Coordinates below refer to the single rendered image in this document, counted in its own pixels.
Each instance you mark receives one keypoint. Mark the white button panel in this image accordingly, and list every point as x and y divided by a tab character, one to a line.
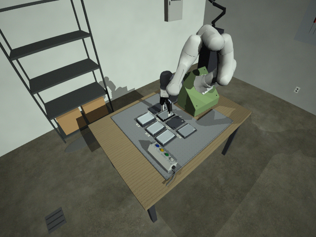
162	158

